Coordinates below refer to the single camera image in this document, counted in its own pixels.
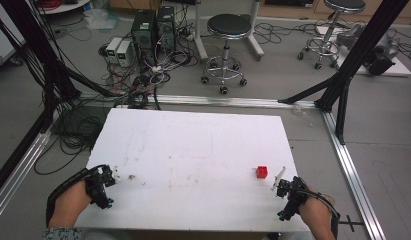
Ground black frame beam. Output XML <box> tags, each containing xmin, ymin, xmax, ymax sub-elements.
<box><xmin>0</xmin><ymin>109</ymin><xmax>50</xmax><ymax>198</ymax></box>

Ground grey machine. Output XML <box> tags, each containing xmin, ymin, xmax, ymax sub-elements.
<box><xmin>335</xmin><ymin>23</ymin><xmax>401</xmax><ymax>77</ymax></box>

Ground aluminium frame rail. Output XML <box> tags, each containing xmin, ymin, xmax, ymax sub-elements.
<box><xmin>0</xmin><ymin>128</ymin><xmax>53</xmax><ymax>225</ymax></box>
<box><xmin>320</xmin><ymin>110</ymin><xmax>388</xmax><ymax>240</ymax></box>
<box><xmin>77</xmin><ymin>92</ymin><xmax>318</xmax><ymax>110</ymax></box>

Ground white round table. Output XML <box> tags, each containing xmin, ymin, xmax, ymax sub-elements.
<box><xmin>35</xmin><ymin>0</ymin><xmax>91</xmax><ymax>16</ymax></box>

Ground clear plastic bag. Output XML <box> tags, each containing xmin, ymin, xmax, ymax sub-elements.
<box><xmin>83</xmin><ymin>7</ymin><xmax>121</xmax><ymax>32</ymax></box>

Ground white stand legs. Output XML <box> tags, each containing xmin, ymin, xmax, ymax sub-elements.
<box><xmin>192</xmin><ymin>0</ymin><xmax>266</xmax><ymax>63</ymax></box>

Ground black round stool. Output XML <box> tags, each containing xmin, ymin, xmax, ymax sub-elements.
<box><xmin>200</xmin><ymin>13</ymin><xmax>253</xmax><ymax>96</ymax></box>
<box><xmin>296</xmin><ymin>0</ymin><xmax>368</xmax><ymax>71</ymax></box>

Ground white floor board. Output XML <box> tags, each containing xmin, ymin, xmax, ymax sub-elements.
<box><xmin>315</xmin><ymin>25</ymin><xmax>411</xmax><ymax>78</ymax></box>

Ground person's left hand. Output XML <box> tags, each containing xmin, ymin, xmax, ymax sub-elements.
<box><xmin>47</xmin><ymin>179</ymin><xmax>94</xmax><ymax>230</ymax></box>

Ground white cabinet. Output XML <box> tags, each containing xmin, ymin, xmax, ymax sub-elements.
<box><xmin>0</xmin><ymin>0</ymin><xmax>27</xmax><ymax>67</ymax></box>

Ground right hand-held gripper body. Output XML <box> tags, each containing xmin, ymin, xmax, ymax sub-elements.
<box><xmin>276</xmin><ymin>175</ymin><xmax>309</xmax><ymax>222</ymax></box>

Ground white power supply unit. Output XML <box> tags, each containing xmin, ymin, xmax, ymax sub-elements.
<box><xmin>115</xmin><ymin>39</ymin><xmax>133</xmax><ymax>68</ymax></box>
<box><xmin>105</xmin><ymin>36</ymin><xmax>124</xmax><ymax>64</ymax></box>

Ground black computer tower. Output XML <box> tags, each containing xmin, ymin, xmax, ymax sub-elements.
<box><xmin>130</xmin><ymin>9</ymin><xmax>158</xmax><ymax>65</ymax></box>
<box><xmin>155</xmin><ymin>5</ymin><xmax>177</xmax><ymax>55</ymax></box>

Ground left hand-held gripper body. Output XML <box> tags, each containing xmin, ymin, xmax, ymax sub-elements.
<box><xmin>84</xmin><ymin>164</ymin><xmax>117</xmax><ymax>210</ymax></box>

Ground person's right hand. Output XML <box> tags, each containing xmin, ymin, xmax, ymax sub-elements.
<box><xmin>298</xmin><ymin>194</ymin><xmax>337</xmax><ymax>240</ymax></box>

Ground black frame post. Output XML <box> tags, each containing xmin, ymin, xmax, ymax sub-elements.
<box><xmin>278</xmin><ymin>0</ymin><xmax>411</xmax><ymax>146</ymax></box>
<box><xmin>0</xmin><ymin>0</ymin><xmax>124</xmax><ymax>101</ymax></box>

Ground patterned sleeve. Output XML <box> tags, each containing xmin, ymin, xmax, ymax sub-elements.
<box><xmin>42</xmin><ymin>226</ymin><xmax>85</xmax><ymax>240</ymax></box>

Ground tangle of black cables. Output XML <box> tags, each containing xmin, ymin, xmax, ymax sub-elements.
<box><xmin>33</xmin><ymin>99</ymin><xmax>111</xmax><ymax>176</ymax></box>

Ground red cube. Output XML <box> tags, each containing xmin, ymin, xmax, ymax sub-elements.
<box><xmin>255</xmin><ymin>165</ymin><xmax>269</xmax><ymax>180</ymax></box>

